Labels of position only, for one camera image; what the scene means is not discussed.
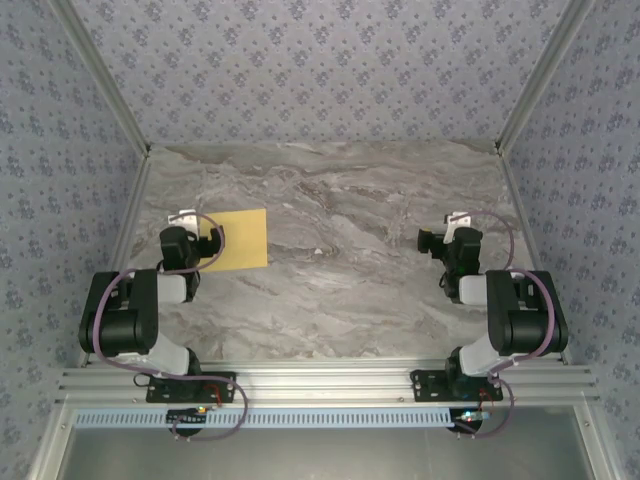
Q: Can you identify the aluminium frame post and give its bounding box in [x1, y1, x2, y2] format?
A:
[493, 0, 597, 155]
[49, 0, 153, 157]

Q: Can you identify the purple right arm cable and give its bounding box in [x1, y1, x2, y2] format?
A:
[447, 210, 557, 439]

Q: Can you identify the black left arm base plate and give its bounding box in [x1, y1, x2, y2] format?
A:
[145, 371, 237, 404]

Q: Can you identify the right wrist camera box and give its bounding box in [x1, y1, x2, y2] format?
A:
[444, 211, 474, 234]

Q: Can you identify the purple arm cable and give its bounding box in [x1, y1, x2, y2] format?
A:
[447, 210, 557, 439]
[92, 212, 250, 442]

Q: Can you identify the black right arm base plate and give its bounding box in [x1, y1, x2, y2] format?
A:
[409, 368, 503, 403]

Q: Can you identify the aluminium frame cross rail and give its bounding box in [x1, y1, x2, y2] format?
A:
[54, 357, 601, 407]

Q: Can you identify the small black circuit board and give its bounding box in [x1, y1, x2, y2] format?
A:
[452, 408, 492, 432]
[167, 407, 208, 427]

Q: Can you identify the grey metal sheet panel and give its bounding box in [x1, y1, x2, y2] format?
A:
[62, 424, 594, 480]

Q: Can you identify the yellow cloth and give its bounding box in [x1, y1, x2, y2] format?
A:
[203, 208, 270, 274]

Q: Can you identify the slotted pale cable duct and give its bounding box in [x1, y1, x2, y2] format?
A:
[72, 407, 466, 429]

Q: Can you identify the aluminium table side rail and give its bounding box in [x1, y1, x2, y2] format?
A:
[497, 149, 574, 365]
[77, 149, 154, 367]

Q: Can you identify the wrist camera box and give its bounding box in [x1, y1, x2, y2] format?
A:
[167, 209, 200, 235]
[444, 211, 474, 234]

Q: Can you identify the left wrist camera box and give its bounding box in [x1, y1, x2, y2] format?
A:
[167, 209, 200, 235]

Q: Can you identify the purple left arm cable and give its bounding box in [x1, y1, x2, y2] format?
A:
[92, 212, 250, 442]

